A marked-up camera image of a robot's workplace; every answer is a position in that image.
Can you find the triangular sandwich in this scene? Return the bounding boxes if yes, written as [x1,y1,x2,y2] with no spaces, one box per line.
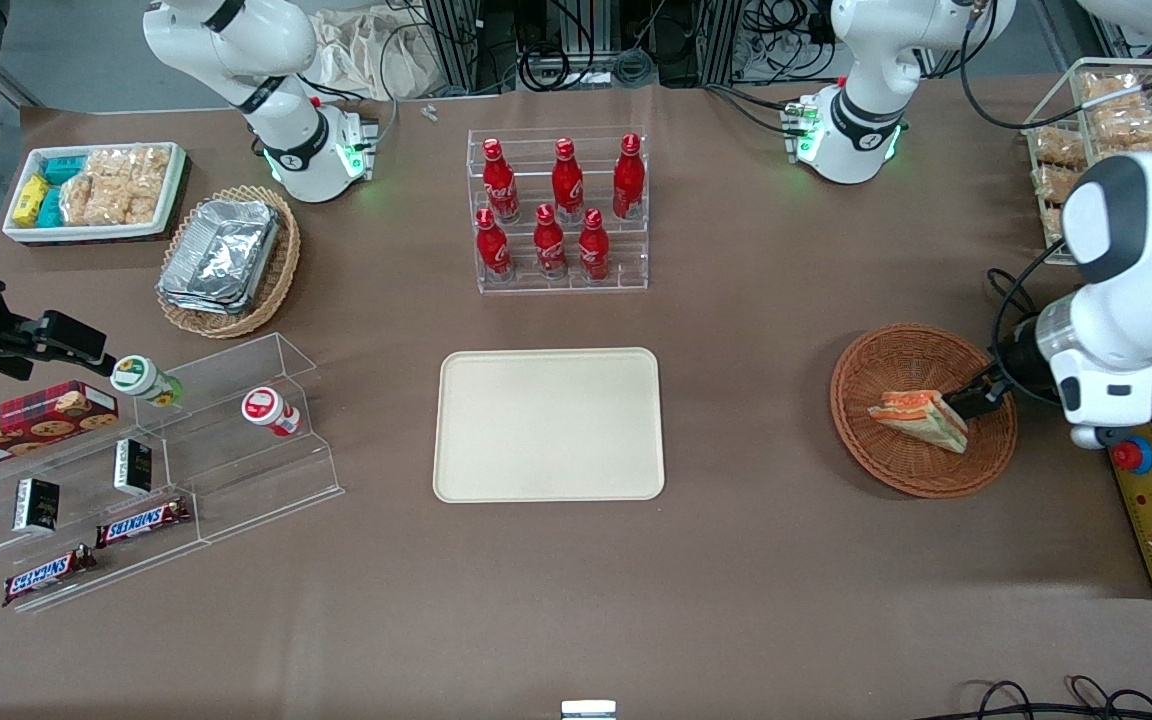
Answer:
[868,390,970,454]

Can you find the round brown wicker basket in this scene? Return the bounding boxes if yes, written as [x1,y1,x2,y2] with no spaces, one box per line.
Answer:
[830,322,1019,499]

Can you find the white rectangular snack tray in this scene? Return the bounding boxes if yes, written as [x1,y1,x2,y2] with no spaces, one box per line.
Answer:
[2,142,187,244]

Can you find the oval light wicker basket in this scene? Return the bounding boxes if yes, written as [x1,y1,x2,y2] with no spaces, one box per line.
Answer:
[156,185,302,339]

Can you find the beige plastic tray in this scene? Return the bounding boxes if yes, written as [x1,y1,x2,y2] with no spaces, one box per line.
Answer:
[433,347,666,503]

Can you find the red tartan cookie box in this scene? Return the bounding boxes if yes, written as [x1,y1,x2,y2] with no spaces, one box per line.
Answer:
[0,380,120,477]

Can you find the green lid small bottle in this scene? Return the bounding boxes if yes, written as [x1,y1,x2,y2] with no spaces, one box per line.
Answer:
[110,355,184,408]

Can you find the small black box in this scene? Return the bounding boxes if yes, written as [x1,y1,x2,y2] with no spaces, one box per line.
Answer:
[13,478,61,533]
[114,438,154,497]

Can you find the yellow snack packet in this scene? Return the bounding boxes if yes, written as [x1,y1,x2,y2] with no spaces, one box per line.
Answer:
[13,175,50,226]

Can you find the snickers chocolate bar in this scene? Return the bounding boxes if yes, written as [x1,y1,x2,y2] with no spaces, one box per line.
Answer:
[96,497,192,549]
[2,545,97,608]

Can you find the stacked aluminium foil trays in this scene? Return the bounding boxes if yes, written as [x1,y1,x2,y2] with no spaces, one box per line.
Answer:
[158,198,282,316]

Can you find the red lid small bottle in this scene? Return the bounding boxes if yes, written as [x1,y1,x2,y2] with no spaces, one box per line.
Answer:
[241,387,302,438]

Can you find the clear acrylic bottle rack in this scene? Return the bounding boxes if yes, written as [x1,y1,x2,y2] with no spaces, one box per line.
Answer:
[466,125,649,294]

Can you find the red cola bottle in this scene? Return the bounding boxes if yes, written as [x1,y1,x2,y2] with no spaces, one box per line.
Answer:
[550,138,585,223]
[482,138,520,223]
[578,208,611,283]
[533,203,569,281]
[476,207,514,283]
[612,133,646,221]

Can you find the crumpled beige bag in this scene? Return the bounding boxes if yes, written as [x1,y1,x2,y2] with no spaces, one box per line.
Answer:
[311,8,447,101]

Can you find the black appliance power cable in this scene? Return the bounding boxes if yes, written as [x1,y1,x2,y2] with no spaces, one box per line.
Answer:
[986,240,1067,346]

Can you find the white wire rack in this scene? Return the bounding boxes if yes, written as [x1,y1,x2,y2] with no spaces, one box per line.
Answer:
[1021,58,1152,267]

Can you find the black floor cable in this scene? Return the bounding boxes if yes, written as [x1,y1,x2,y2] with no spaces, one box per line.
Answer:
[936,676,1152,720]

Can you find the aluminium frame profile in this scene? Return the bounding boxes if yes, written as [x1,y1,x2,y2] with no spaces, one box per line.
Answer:
[424,0,485,97]

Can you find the black background cable bundle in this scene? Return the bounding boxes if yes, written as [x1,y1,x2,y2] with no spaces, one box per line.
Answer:
[511,0,662,93]

